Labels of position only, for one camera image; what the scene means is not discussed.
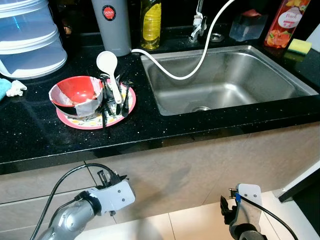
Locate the stacked translucent white food container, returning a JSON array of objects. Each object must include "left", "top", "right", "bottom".
[{"left": 0, "top": 0, "right": 68, "bottom": 80}]

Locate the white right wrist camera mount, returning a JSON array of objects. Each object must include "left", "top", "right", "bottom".
[{"left": 236, "top": 183, "right": 263, "bottom": 236}]

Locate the beige cabinet front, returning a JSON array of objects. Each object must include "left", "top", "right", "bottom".
[{"left": 0, "top": 122, "right": 320, "bottom": 236}]

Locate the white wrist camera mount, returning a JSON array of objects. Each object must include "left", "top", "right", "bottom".
[
  {"left": 236, "top": 183, "right": 263, "bottom": 236},
  {"left": 89, "top": 180, "right": 136, "bottom": 217}
]

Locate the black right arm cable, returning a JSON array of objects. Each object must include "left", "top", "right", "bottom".
[{"left": 229, "top": 187, "right": 301, "bottom": 240}]

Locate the white plastic rice spoon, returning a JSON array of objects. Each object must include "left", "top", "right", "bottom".
[{"left": 96, "top": 51, "right": 123, "bottom": 104}]

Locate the blue cloth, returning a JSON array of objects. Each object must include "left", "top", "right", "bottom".
[{"left": 0, "top": 78, "right": 12, "bottom": 101}]

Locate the chrome sink faucet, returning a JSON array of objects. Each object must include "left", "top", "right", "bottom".
[{"left": 189, "top": 0, "right": 208, "bottom": 43}]

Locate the red bowl with grey tape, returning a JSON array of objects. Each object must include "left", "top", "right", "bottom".
[{"left": 48, "top": 76, "right": 105, "bottom": 118}]

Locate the stainless steel sink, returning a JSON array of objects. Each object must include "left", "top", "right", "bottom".
[{"left": 140, "top": 46, "right": 319, "bottom": 117}]

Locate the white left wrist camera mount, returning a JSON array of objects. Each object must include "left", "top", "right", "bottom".
[{"left": 89, "top": 180, "right": 136, "bottom": 217}]

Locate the clear plastic soap container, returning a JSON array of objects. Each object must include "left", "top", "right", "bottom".
[{"left": 229, "top": 10, "right": 268, "bottom": 42}]

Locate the grey jug with red sticker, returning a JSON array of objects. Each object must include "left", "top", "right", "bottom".
[{"left": 91, "top": 0, "right": 132, "bottom": 57}]

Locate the yellow green sponge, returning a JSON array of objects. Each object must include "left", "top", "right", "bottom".
[{"left": 287, "top": 38, "right": 312, "bottom": 55}]

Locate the white flexible hose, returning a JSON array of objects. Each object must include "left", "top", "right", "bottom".
[{"left": 131, "top": 0, "right": 236, "bottom": 81}]

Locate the pink rimmed patterned plate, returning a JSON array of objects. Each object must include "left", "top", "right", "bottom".
[{"left": 56, "top": 85, "right": 137, "bottom": 130}]

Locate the red peach hand soap bottle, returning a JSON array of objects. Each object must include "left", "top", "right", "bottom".
[{"left": 264, "top": 0, "right": 304, "bottom": 49}]

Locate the black chopstick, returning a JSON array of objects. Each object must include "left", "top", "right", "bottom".
[
  {"left": 107, "top": 75, "right": 117, "bottom": 117},
  {"left": 101, "top": 75, "right": 109, "bottom": 129}
]

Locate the yellow dish soap bottle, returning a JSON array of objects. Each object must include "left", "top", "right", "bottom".
[{"left": 140, "top": 0, "right": 162, "bottom": 51}]

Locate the white crumpled tissue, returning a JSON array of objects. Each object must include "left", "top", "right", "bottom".
[{"left": 6, "top": 80, "right": 28, "bottom": 98}]

